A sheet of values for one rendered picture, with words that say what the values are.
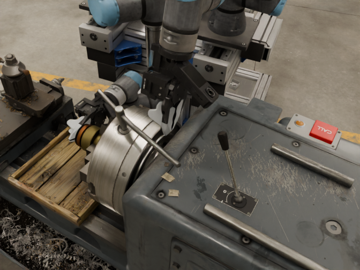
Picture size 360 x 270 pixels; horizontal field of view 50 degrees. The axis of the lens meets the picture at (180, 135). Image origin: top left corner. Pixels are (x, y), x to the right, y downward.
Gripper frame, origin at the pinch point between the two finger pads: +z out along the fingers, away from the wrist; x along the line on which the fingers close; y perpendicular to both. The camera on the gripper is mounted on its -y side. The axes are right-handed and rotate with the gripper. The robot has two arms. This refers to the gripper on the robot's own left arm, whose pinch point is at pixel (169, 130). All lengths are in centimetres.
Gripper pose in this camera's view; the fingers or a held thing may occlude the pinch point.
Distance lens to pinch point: 91.0
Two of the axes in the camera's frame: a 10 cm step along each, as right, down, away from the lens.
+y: -8.6, -4.0, 3.2
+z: -1.8, 8.2, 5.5
